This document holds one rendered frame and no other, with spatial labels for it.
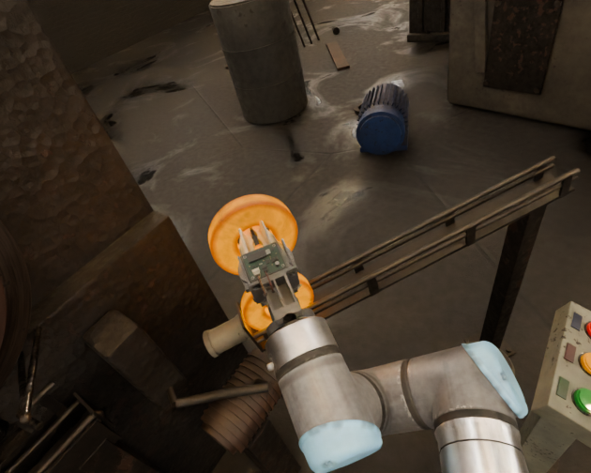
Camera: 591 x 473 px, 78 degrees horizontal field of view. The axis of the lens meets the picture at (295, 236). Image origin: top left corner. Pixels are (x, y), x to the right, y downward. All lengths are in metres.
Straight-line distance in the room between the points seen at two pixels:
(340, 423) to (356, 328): 1.13
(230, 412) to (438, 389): 0.53
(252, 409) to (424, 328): 0.86
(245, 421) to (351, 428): 0.49
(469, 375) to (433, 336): 1.05
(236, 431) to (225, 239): 0.46
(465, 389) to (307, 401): 0.18
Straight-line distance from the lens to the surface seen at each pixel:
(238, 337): 0.80
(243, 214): 0.59
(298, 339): 0.47
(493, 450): 0.47
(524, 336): 1.61
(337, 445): 0.45
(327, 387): 0.46
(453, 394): 0.50
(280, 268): 0.51
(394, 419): 0.55
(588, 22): 2.53
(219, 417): 0.91
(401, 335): 1.54
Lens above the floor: 1.32
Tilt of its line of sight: 42 degrees down
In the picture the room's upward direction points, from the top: 16 degrees counter-clockwise
